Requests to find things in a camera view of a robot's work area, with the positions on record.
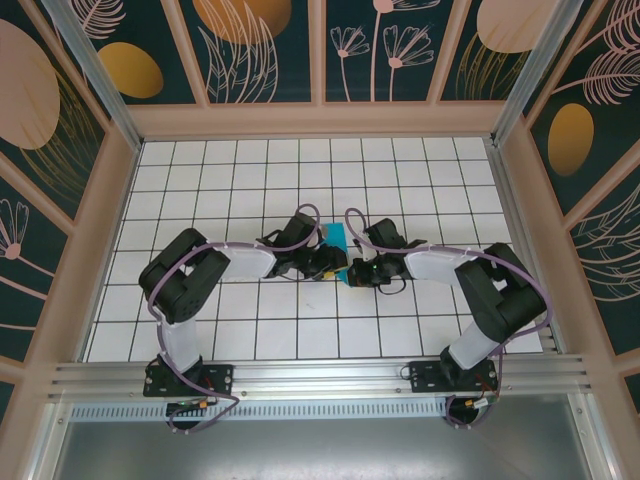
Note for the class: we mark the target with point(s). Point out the grey metal panel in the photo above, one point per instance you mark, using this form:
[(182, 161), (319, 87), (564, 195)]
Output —
[(320, 450)]

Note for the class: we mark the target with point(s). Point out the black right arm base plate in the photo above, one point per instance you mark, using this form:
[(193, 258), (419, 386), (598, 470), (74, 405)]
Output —
[(425, 377)]

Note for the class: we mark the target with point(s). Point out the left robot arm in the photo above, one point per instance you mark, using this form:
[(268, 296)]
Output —
[(180, 285)]

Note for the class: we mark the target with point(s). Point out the aluminium mounting rail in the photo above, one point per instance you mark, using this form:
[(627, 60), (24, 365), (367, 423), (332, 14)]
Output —
[(320, 375)]

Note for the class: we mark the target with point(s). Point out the aluminium side rail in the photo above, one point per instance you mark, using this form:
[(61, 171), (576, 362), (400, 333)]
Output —
[(510, 200)]

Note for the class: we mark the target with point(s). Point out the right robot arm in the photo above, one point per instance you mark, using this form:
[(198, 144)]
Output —
[(505, 295)]

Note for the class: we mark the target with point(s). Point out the aluminium frame post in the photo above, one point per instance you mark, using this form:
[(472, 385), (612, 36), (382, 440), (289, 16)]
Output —
[(100, 85), (530, 75)]

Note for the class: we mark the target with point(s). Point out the blue paper sheet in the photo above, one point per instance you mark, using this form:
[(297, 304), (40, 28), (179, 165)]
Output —
[(336, 235)]

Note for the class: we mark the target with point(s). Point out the yellow power connector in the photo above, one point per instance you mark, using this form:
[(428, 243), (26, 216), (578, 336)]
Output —
[(475, 403), (200, 403)]

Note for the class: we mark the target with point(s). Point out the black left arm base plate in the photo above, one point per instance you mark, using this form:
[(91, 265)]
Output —
[(220, 377)]

